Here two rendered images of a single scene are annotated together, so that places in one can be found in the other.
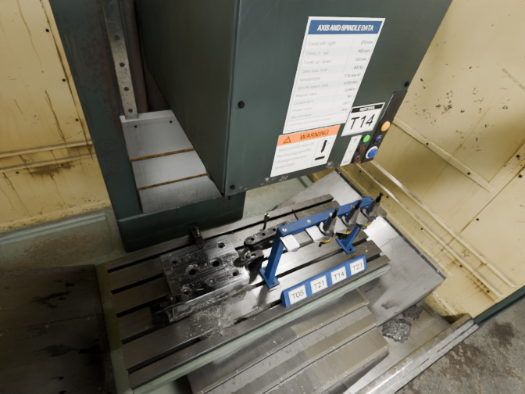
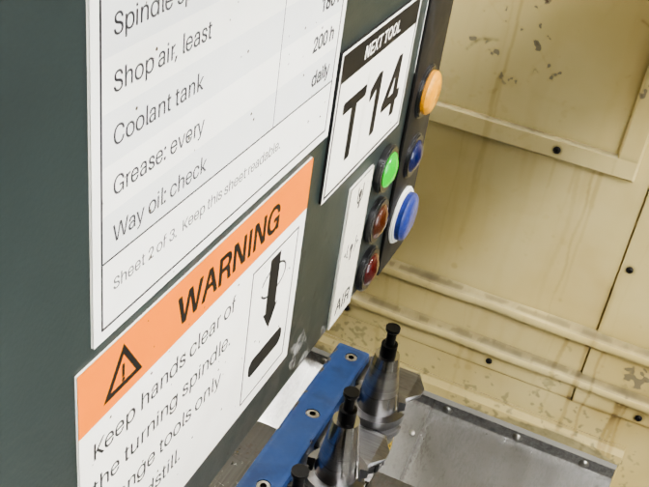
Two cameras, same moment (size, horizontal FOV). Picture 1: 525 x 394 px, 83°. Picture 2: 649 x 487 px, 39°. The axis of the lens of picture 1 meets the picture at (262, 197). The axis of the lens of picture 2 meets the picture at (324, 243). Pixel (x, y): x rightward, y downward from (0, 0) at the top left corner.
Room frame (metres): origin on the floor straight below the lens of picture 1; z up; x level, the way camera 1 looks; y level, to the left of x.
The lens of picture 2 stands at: (0.31, 0.05, 1.90)
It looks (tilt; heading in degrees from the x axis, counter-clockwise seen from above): 33 degrees down; 326
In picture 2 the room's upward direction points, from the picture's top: 9 degrees clockwise
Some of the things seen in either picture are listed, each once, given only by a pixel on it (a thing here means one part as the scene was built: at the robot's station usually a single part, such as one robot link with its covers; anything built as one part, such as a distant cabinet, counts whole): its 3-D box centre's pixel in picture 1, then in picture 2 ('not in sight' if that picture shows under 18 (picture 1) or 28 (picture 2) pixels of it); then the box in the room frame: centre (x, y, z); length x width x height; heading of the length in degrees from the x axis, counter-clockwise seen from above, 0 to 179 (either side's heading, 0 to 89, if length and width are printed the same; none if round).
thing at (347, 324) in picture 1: (300, 356); not in sight; (0.46, -0.30, 0.70); 0.90 x 0.30 x 0.16; 126
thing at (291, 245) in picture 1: (290, 243); not in sight; (0.65, -0.13, 1.21); 0.07 x 0.05 x 0.01; 36
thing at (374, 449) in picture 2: (359, 217); (355, 444); (0.84, -0.39, 1.21); 0.07 x 0.05 x 0.01; 36
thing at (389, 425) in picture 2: (369, 214); (375, 411); (0.87, -0.44, 1.21); 0.06 x 0.06 x 0.03
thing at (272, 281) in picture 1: (274, 257); not in sight; (0.69, -0.10, 1.05); 0.10 x 0.05 x 0.30; 36
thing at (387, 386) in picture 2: (373, 206); (381, 378); (0.87, -0.44, 1.26); 0.04 x 0.04 x 0.07
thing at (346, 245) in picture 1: (355, 226); not in sight; (0.95, -0.45, 1.05); 0.10 x 0.05 x 0.30; 36
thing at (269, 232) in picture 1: (268, 236); not in sight; (0.88, -0.06, 0.93); 0.26 x 0.05 x 0.06; 131
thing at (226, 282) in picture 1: (204, 269); not in sight; (0.62, 0.17, 0.96); 0.29 x 0.23 x 0.05; 126
